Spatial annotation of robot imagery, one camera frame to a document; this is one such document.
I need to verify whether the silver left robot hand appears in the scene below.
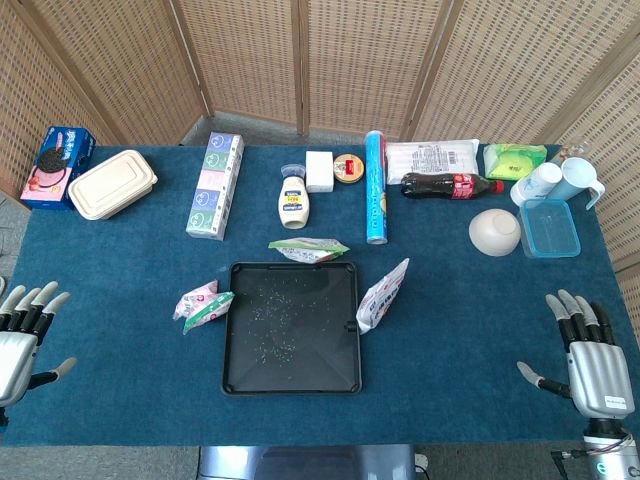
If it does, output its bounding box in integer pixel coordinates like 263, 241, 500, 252
0, 280, 79, 409

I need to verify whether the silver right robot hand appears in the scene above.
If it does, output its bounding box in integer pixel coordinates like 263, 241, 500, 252
516, 288, 636, 421

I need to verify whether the pink green seasoning packet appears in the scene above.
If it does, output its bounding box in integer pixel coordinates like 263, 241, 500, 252
172, 279, 236, 335

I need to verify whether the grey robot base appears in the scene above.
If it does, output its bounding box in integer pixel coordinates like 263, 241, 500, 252
197, 444, 419, 480

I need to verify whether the black plastic tray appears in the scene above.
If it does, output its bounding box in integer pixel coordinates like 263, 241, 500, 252
220, 260, 364, 397

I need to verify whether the blue table cloth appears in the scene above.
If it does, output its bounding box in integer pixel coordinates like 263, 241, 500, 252
0, 144, 640, 448

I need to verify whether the blue clear plastic container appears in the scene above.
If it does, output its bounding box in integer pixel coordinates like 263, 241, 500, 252
518, 198, 582, 260

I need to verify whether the beige bowl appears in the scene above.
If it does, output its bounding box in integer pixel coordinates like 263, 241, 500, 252
468, 208, 522, 258

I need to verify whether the blue cookie box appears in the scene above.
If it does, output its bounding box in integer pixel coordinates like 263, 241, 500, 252
19, 125, 97, 211

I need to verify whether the beige lidded lunch box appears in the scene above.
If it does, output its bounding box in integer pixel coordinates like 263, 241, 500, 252
67, 149, 159, 221

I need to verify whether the white plastic bottle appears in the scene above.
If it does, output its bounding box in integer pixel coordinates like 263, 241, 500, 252
509, 161, 564, 207

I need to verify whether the white blue red packet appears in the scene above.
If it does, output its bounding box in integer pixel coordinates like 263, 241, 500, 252
355, 257, 410, 335

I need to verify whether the clear glass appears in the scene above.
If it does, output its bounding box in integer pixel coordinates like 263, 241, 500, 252
562, 137, 594, 161

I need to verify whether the green wet wipes pack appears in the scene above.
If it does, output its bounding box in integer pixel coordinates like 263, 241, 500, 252
482, 143, 548, 181

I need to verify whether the cola bottle red label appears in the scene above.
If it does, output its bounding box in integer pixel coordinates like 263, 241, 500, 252
400, 172, 506, 201

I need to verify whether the long pastel tissue pack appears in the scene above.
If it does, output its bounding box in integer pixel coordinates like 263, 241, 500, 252
185, 131, 246, 242

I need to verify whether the white labelled plastic packet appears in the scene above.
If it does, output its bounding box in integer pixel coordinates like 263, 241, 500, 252
385, 138, 480, 186

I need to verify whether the blue cling film tube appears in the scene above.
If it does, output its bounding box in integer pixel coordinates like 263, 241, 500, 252
364, 130, 390, 246

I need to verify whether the green white seasoning packet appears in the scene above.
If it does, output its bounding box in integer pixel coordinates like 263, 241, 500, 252
267, 236, 350, 265

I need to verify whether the mayonnaise squeeze bottle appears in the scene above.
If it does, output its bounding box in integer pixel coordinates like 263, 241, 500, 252
277, 164, 314, 230

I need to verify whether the round yellow red tin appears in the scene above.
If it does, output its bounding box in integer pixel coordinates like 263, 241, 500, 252
332, 153, 367, 185

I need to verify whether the small white box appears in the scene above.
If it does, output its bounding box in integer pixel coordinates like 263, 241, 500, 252
305, 150, 335, 194

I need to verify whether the wicker folding screen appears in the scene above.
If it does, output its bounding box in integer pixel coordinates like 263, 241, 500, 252
0, 0, 640, 386

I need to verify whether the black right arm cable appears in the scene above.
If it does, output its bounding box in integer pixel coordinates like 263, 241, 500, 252
551, 448, 591, 469

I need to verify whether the light blue handled cup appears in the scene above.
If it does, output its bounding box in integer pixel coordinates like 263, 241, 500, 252
544, 157, 606, 210

